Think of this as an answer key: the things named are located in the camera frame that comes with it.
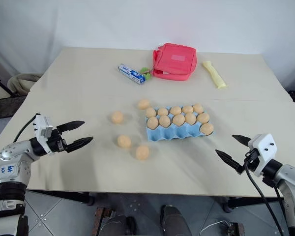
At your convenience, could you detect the beige fabric bag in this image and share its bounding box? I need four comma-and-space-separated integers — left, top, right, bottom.
7, 73, 43, 98

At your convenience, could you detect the dark rounded shape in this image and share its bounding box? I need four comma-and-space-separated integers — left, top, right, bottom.
160, 205, 190, 236
104, 214, 138, 236

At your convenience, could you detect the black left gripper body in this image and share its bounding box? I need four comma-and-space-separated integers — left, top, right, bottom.
46, 127, 69, 154

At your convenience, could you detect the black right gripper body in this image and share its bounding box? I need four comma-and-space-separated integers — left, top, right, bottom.
237, 148, 261, 175

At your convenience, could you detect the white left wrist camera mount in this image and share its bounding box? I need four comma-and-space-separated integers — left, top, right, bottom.
33, 113, 56, 155

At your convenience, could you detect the green round toy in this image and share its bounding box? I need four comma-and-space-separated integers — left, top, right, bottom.
139, 66, 152, 81

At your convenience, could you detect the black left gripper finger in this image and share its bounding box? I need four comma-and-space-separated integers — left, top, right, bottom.
65, 137, 94, 153
56, 120, 86, 135

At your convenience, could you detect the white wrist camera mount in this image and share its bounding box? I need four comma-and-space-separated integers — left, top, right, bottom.
33, 113, 56, 155
247, 133, 279, 177

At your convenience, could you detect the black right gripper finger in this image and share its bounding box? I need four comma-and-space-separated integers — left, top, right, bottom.
232, 134, 251, 148
215, 149, 244, 175

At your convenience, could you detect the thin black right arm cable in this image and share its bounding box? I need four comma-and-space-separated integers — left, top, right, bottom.
272, 184, 291, 236

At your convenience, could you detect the black stand pole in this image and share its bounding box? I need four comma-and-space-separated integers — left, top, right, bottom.
0, 71, 16, 97

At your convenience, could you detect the white floor cable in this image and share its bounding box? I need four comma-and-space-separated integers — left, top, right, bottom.
201, 219, 231, 235

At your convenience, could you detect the pale yellow plastic tube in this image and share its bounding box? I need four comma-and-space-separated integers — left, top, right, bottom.
203, 60, 229, 89

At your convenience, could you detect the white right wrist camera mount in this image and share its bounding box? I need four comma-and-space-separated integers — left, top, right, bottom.
247, 133, 279, 177

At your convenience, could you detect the rusty brown metal frame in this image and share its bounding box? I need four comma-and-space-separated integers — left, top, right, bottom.
95, 206, 114, 236
228, 222, 245, 236

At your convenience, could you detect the blue white toothpaste box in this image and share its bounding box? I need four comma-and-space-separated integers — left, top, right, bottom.
117, 63, 146, 86

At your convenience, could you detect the black flat panel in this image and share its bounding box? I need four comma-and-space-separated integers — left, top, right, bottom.
0, 95, 28, 120

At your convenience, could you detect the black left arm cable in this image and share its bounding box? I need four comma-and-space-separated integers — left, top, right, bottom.
12, 113, 41, 144

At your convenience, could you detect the blue egg tray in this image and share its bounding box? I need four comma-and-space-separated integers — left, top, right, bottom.
144, 104, 215, 143

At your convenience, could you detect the pink fabric pouch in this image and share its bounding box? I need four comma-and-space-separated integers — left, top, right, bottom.
151, 43, 199, 81

